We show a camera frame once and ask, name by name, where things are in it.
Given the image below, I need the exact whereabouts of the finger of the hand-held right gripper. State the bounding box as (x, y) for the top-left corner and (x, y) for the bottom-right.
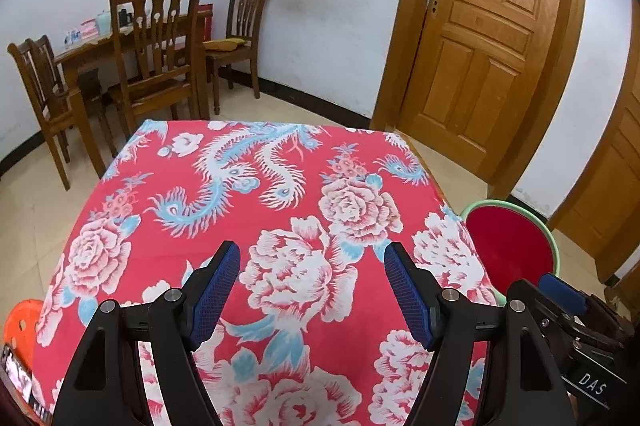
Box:
(506, 279), (577, 328)
(537, 273), (589, 315)

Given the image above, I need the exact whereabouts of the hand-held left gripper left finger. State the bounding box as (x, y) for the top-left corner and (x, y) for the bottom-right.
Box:
(52, 240), (242, 426)

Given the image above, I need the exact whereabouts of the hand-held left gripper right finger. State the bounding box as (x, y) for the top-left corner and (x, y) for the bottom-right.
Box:
(384, 242), (576, 426)

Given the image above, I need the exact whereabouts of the red basin green rim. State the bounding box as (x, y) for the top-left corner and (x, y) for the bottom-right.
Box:
(459, 200), (560, 307)

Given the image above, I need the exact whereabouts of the red plastic bag liner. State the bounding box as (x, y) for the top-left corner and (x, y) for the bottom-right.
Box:
(465, 206), (553, 302)

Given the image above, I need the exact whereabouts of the wooden panelled door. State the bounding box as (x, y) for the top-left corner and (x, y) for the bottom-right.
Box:
(562, 96), (640, 257)
(400, 0), (567, 180)

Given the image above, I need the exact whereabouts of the red floral tablecloth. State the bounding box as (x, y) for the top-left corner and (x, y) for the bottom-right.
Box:
(35, 119), (503, 426)

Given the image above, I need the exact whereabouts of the orange plastic stool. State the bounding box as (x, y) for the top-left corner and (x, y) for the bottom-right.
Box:
(2, 300), (47, 412)

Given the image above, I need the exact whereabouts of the yellow brown seat cushion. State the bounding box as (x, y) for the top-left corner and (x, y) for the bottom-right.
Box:
(202, 37), (247, 54)

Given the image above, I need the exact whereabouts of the wooden dining table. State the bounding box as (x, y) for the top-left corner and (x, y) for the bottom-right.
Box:
(52, 9), (213, 181)

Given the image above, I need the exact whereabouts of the dark wooden dining chair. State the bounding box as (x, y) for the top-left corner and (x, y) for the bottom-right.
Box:
(7, 35), (73, 192)

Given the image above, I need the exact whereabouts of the wooden door frame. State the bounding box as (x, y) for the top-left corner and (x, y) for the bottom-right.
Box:
(547, 0), (640, 283)

